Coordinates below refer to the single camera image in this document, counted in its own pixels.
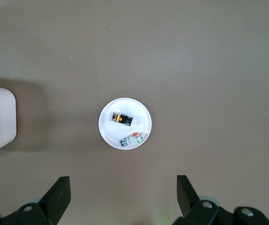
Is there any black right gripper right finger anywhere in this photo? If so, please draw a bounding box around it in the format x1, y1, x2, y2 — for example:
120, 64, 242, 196
173, 174, 269, 225

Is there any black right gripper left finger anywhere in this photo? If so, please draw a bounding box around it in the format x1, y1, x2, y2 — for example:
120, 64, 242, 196
0, 176, 72, 225

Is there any black and orange push-button switch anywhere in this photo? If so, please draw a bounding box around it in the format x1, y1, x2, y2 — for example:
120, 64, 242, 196
111, 112, 134, 127

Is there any white lidded storage box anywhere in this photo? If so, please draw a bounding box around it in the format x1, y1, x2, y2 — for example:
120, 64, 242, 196
0, 84, 16, 164

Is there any pale pink round plate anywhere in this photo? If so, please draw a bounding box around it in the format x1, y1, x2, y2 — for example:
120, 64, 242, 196
98, 97, 153, 149

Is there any white and green push-button switch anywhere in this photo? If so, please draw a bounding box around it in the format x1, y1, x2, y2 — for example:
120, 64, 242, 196
119, 132, 146, 148

